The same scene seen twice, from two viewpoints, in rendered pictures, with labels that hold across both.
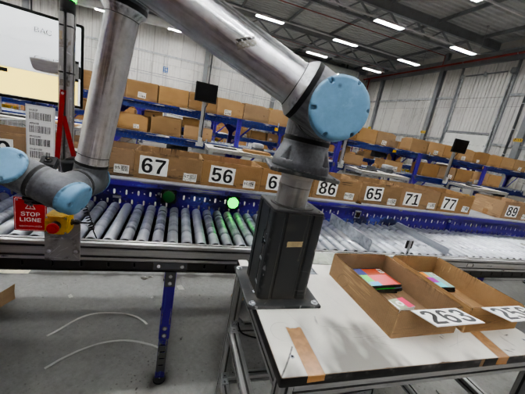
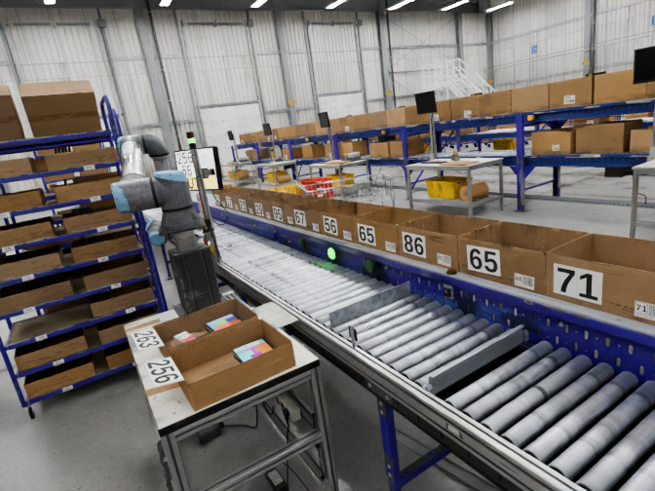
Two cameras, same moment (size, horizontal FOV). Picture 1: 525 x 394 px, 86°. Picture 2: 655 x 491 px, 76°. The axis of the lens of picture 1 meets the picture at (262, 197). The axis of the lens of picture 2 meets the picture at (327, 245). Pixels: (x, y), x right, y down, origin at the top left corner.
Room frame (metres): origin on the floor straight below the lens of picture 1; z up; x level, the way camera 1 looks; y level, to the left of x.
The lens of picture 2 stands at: (1.22, -2.29, 1.57)
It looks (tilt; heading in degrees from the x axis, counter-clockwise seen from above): 16 degrees down; 79
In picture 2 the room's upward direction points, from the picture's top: 8 degrees counter-clockwise
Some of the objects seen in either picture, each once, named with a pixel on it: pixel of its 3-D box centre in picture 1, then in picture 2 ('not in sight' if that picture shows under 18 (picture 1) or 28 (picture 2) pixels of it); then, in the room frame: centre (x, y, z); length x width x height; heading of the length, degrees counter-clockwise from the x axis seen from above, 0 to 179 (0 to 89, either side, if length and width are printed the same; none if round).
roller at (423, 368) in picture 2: (405, 241); (455, 352); (1.89, -1.04, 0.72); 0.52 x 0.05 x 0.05; 18
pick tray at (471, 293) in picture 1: (448, 288); (231, 358); (1.10, -0.84, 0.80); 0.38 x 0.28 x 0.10; 19
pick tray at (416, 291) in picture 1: (387, 288); (207, 330); (1.00, -0.54, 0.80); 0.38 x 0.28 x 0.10; 20
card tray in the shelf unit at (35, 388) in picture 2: not in sight; (61, 370); (-0.18, 0.73, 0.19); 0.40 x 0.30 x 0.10; 17
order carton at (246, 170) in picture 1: (228, 172); (354, 221); (1.94, 0.26, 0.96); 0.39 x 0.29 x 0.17; 108
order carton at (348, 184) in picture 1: (327, 184); (447, 240); (2.18, -0.48, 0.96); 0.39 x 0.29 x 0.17; 108
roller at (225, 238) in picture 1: (222, 228); (292, 274); (1.48, 0.19, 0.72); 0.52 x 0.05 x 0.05; 18
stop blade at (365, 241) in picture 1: (348, 231); (372, 305); (1.74, -0.58, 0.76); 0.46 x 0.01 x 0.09; 18
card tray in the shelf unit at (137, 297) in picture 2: not in sight; (121, 296); (0.28, 0.89, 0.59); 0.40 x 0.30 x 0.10; 16
